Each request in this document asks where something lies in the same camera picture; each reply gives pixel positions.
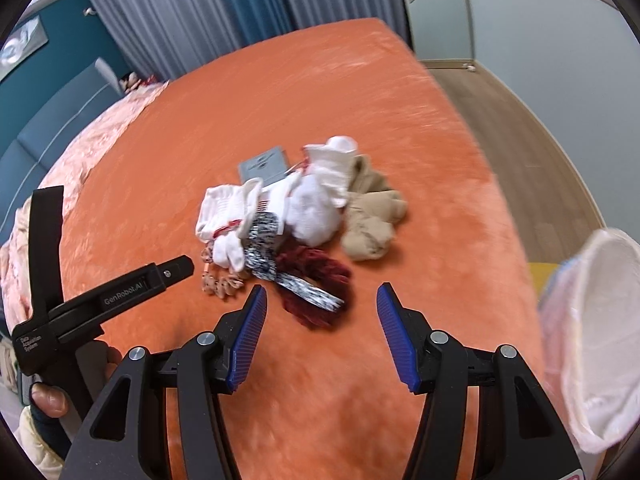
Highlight small plush toy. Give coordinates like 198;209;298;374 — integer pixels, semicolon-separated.
119;72;158;92

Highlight translucent plastic bag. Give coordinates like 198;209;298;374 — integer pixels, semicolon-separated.
537;227;640;453

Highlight white fluffy sock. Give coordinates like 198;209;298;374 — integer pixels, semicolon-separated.
287;170;348;246

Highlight grey drawstring pouch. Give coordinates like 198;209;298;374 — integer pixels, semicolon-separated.
237;146;291;183

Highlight blue padded headboard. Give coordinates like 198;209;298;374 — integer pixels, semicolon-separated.
0;62;123;246

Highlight blue curtain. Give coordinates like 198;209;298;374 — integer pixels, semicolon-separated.
215;0;296;43

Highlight dark red sock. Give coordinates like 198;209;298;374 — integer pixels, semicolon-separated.
275;247;353;331

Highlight pink quilt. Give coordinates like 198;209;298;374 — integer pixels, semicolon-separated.
0;80;171;361

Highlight white striped sock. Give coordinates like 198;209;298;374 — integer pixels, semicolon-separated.
257;175;306;233

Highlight beige stockings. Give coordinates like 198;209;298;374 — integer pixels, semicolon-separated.
342;155;408;261

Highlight orange plush blanket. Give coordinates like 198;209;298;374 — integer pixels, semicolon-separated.
42;17;551;480

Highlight black white patterned sock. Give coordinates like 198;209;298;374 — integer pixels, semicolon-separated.
245;210;346;313

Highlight person's left forearm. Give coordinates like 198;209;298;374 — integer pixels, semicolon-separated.
10;405;76;480

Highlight white wardrobe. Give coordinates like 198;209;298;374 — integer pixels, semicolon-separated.
395;0;640;68

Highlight person's left hand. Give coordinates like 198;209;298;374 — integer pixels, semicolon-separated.
29;342;123;418

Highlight framed wall picture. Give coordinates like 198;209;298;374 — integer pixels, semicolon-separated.
0;12;51;78

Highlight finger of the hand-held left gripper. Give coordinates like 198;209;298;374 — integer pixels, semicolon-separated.
145;255;195;288

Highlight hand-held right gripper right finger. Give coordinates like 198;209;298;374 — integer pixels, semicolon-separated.
376;282;583;480

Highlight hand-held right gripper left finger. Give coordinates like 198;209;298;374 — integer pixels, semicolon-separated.
60;284;268;480

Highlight white sock red trim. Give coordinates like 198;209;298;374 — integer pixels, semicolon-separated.
302;135;361;206
195;177;266;268

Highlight bear patterned sock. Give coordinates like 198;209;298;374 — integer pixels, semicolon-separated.
200;245;246;301

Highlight yellow object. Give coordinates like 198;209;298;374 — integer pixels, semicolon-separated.
527;260;566;306

